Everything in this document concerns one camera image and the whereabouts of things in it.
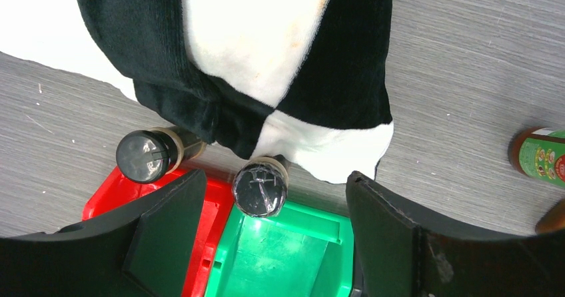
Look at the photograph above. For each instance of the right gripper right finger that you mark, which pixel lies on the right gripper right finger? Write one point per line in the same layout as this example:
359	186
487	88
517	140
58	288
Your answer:
407	249

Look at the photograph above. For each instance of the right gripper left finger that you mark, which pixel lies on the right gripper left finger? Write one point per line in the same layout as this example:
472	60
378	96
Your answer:
142	248

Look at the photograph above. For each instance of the brown sauce glass bottle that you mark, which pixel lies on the brown sauce glass bottle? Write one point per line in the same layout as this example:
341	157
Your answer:
552	220

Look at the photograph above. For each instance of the yellow cap chili sauce bottle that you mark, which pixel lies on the yellow cap chili sauce bottle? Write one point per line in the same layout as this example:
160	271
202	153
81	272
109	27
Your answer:
538	153

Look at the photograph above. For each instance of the black plastic bin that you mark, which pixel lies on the black plastic bin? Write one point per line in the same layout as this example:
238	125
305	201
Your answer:
357	289

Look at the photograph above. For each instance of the red plastic bin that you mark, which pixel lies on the red plastic bin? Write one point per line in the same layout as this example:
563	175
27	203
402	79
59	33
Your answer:
118	190

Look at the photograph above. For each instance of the red label spice jar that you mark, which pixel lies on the red label spice jar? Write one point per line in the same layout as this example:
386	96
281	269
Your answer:
145	156

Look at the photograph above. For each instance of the green plastic bin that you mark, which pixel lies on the green plastic bin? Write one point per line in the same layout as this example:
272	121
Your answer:
302	251

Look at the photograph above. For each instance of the green label spice jar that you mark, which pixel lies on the green label spice jar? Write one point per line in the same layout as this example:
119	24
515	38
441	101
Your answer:
260	188

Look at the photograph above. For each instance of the black white checkered cloth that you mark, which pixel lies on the black white checkered cloth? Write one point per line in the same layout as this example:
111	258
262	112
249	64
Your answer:
304	79

